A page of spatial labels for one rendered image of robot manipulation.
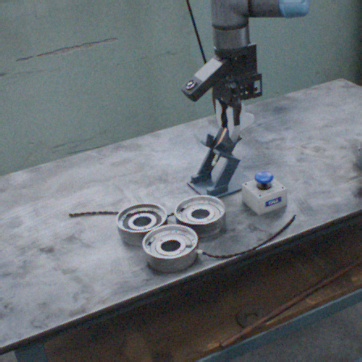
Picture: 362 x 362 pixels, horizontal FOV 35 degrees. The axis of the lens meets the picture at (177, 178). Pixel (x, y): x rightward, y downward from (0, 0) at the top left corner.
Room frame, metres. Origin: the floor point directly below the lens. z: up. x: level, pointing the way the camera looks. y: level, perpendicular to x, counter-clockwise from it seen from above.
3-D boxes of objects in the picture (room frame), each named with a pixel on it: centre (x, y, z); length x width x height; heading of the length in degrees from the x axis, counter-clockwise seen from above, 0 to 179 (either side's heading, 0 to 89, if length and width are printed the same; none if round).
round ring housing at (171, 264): (0.89, 0.03, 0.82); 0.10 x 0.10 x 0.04
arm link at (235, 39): (1.16, -0.14, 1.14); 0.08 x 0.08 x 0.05
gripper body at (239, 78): (1.16, -0.15, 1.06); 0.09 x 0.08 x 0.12; 115
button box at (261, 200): (1.04, -0.19, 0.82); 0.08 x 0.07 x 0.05; 112
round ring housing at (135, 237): (0.98, 0.08, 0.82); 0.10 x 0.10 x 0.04
